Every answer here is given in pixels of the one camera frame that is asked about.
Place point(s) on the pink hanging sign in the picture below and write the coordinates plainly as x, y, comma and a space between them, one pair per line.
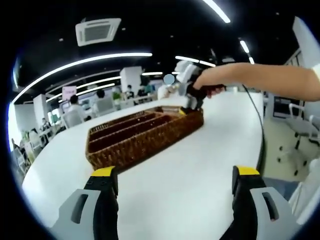
69, 93

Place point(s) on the dark computer monitor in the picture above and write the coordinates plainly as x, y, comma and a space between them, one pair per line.
285, 107

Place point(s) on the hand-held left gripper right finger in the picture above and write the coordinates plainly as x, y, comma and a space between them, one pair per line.
243, 205

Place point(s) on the brown wicker storage basket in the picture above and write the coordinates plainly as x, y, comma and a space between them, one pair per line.
140, 142

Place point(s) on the white office chair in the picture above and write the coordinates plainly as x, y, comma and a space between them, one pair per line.
300, 125

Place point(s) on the green potted plant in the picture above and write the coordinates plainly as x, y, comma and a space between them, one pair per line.
116, 98

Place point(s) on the white ceiling air conditioner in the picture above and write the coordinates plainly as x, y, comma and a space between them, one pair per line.
98, 32

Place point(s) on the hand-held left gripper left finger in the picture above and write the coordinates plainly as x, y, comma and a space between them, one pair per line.
105, 205

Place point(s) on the person's trousers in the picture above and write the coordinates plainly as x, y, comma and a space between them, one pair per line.
282, 187

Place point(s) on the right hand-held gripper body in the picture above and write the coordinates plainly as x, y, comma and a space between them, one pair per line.
186, 72

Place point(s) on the ceiling light strip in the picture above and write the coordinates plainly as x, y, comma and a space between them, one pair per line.
75, 66
195, 60
217, 11
245, 46

